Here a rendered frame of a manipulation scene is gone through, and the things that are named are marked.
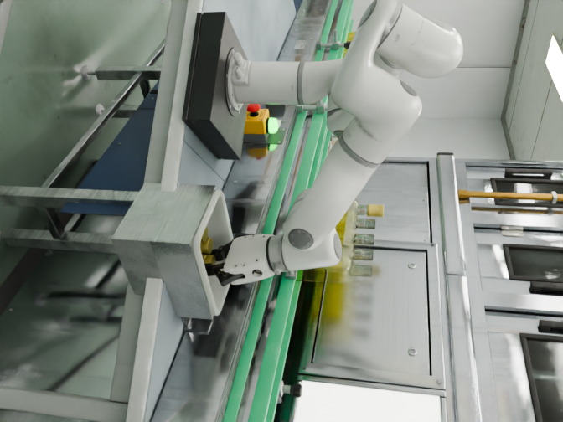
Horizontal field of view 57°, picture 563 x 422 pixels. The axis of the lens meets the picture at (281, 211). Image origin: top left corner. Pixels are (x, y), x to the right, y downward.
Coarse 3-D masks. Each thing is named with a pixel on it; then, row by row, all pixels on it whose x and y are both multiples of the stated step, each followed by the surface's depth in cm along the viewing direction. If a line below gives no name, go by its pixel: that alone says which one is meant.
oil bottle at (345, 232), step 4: (340, 224) 139; (344, 224) 139; (336, 228) 138; (340, 228) 138; (344, 228) 138; (348, 228) 138; (352, 228) 138; (340, 232) 137; (344, 232) 136; (348, 232) 136; (352, 232) 137; (340, 236) 135; (344, 236) 135; (348, 236) 135; (352, 236) 136; (348, 240) 135; (352, 240) 136
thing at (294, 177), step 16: (336, 0) 235; (336, 16) 221; (304, 112) 163; (304, 128) 156; (320, 128) 156; (304, 144) 150; (288, 160) 144; (304, 160) 144; (288, 176) 139; (304, 176) 138; (288, 192) 134; (272, 208) 129; (288, 208) 129; (272, 224) 125
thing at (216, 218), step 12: (216, 192) 104; (216, 204) 108; (204, 216) 98; (216, 216) 110; (228, 216) 111; (204, 228) 97; (216, 228) 112; (228, 228) 112; (216, 240) 115; (228, 240) 114; (216, 264) 118; (204, 276) 98; (204, 288) 101; (216, 288) 112; (228, 288) 113; (216, 300) 110; (216, 312) 106
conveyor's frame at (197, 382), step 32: (320, 0) 231; (320, 32) 207; (288, 128) 153; (256, 160) 143; (224, 192) 133; (256, 192) 132; (256, 224) 123; (224, 320) 114; (192, 352) 109; (224, 352) 108; (192, 384) 103; (224, 384) 102; (160, 416) 98; (192, 416) 98
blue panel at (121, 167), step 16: (144, 112) 173; (128, 128) 166; (144, 128) 165; (112, 144) 160; (128, 144) 159; (144, 144) 158; (112, 160) 153; (128, 160) 152; (144, 160) 151; (96, 176) 148; (112, 176) 147; (128, 176) 146; (144, 176) 145; (64, 208) 138; (80, 208) 137; (96, 208) 136; (112, 208) 136; (128, 208) 135
